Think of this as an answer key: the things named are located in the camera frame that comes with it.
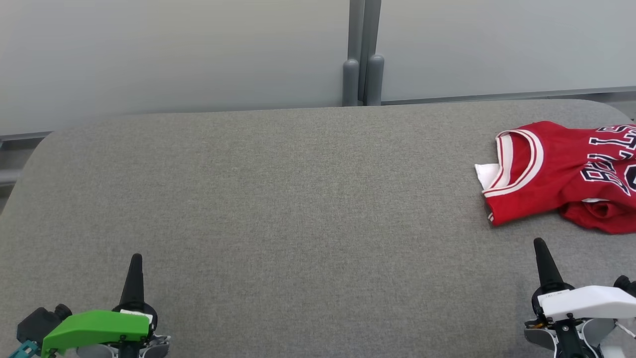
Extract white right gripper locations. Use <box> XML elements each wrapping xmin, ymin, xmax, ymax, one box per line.
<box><xmin>524</xmin><ymin>237</ymin><xmax>636</xmax><ymax>358</ymax></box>

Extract teal left camera connector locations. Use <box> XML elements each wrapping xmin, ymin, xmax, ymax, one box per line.
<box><xmin>7</xmin><ymin>340</ymin><xmax>39</xmax><ymax>358</ymax></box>

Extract grey fabric sofa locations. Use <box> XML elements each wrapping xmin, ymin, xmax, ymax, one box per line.
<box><xmin>0</xmin><ymin>98</ymin><xmax>636</xmax><ymax>358</ymax></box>

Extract grey vertical partition frame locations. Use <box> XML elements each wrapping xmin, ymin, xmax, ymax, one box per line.
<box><xmin>349</xmin><ymin>0</ymin><xmax>382</xmax><ymax>61</ymax></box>

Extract red shorts with white stripes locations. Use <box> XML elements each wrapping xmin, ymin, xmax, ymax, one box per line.
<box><xmin>559</xmin><ymin>199</ymin><xmax>636</xmax><ymax>235</ymax></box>

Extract grey round post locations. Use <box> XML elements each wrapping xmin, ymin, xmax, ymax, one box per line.
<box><xmin>364</xmin><ymin>54</ymin><xmax>385</xmax><ymax>106</ymax></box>
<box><xmin>342</xmin><ymin>59</ymin><xmax>359</xmax><ymax>107</ymax></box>

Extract red jersey with white sleeve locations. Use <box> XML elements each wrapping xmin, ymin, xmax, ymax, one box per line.
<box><xmin>475</xmin><ymin>121</ymin><xmax>636</xmax><ymax>227</ymax></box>

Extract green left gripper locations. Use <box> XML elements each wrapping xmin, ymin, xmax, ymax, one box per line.
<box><xmin>41</xmin><ymin>253</ymin><xmax>172</xmax><ymax>358</ymax></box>

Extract grey wall base rail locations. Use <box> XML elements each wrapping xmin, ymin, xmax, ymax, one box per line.
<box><xmin>380</xmin><ymin>86</ymin><xmax>636</xmax><ymax>106</ymax></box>
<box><xmin>0</xmin><ymin>131</ymin><xmax>53</xmax><ymax>150</ymax></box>

